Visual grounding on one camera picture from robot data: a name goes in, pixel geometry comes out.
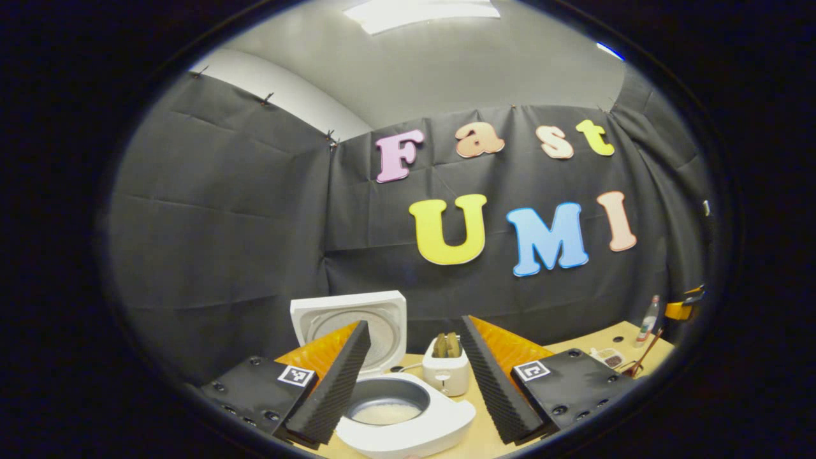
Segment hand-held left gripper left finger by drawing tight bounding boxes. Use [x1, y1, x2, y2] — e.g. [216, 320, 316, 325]
[201, 320, 372, 447]

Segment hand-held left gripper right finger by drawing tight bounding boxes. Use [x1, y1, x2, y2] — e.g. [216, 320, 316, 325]
[459, 315, 638, 446]

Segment black backdrop cloth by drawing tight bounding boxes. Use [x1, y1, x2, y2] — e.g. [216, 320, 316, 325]
[105, 67, 718, 383]

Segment white rice cooker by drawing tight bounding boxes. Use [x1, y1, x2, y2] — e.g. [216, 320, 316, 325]
[290, 290, 477, 459]

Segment white toaster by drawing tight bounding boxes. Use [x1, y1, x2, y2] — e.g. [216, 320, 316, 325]
[422, 353, 471, 398]

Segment white divided dish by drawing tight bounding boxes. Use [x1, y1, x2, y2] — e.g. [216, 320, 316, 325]
[589, 347, 625, 370]

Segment brown wooden spoon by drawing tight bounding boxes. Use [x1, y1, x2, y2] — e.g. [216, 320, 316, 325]
[628, 327, 665, 377]

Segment clear bottle with red cap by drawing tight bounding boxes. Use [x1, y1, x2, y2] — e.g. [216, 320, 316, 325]
[636, 295, 662, 349]

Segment white rice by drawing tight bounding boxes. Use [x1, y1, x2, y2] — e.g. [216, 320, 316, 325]
[351, 403, 423, 426]

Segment ceiling light panel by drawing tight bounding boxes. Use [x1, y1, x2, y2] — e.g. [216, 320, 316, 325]
[343, 0, 501, 36]

